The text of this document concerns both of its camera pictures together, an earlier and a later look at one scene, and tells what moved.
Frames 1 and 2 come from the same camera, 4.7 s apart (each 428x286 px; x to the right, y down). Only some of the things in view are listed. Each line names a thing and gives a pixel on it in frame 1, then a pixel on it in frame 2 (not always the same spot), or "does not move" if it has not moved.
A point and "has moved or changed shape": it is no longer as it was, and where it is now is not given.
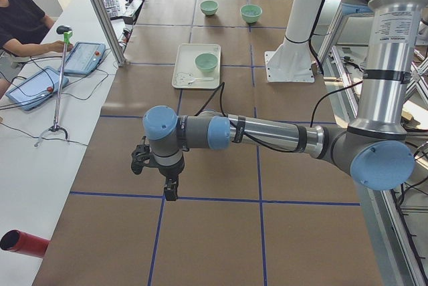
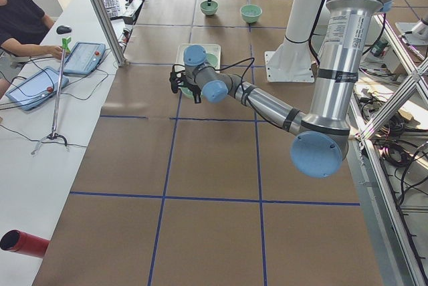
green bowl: (206, 62) has moved or changed shape
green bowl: (251, 13) does not move
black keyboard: (111, 1) does not move
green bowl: (209, 7) does not move
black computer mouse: (62, 29) does not move
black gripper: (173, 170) to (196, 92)
